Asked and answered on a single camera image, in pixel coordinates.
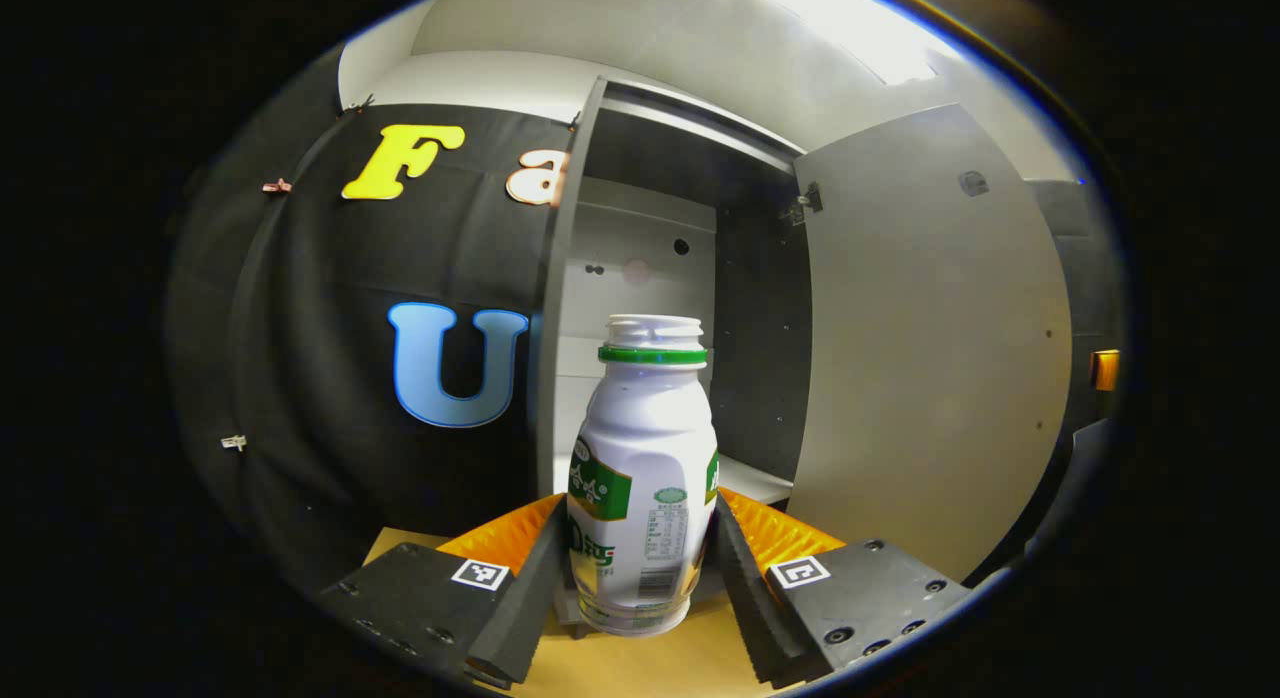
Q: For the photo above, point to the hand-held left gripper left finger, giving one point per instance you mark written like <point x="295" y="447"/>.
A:
<point x="525" y="608"/>

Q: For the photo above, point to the beige cabinet door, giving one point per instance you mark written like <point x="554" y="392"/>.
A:
<point x="930" y="358"/>

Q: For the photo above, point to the black clip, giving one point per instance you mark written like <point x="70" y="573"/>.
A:
<point x="360" y="105"/>

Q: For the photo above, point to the black backdrop cloth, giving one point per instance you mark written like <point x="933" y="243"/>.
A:
<point x="300" y="328"/>

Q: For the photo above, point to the white plastic bottle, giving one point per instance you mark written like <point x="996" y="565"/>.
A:
<point x="645" y="448"/>

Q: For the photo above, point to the dark grey cabinet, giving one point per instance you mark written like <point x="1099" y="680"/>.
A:
<point x="760" y="328"/>

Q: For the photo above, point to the long ceiling light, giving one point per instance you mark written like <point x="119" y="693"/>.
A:
<point x="860" y="23"/>

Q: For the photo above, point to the red clip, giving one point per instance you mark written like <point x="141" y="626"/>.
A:
<point x="277" y="186"/>

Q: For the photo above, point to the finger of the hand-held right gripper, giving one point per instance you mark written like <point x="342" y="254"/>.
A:
<point x="1105" y="370"/>

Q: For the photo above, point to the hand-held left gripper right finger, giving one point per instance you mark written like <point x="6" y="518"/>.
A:
<point x="750" y="598"/>

